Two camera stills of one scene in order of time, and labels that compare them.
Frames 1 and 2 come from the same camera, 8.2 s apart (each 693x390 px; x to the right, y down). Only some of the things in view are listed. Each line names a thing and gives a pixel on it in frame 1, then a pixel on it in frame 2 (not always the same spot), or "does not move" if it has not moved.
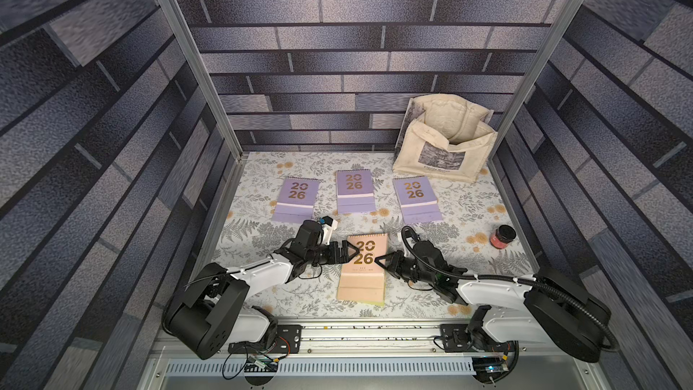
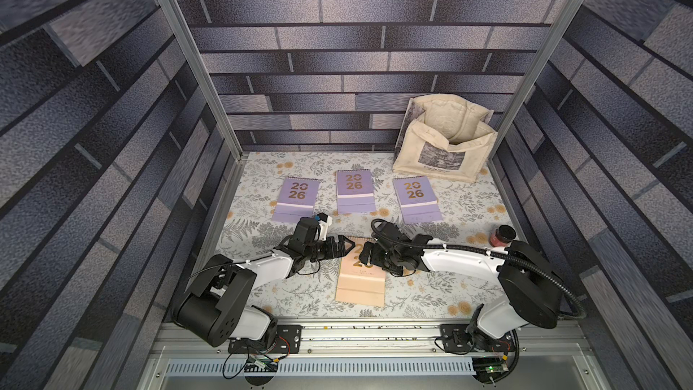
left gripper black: (335, 258) does not move
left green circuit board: (261, 364) does not move
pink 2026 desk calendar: (362, 279) does not move
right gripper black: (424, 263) -> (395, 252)
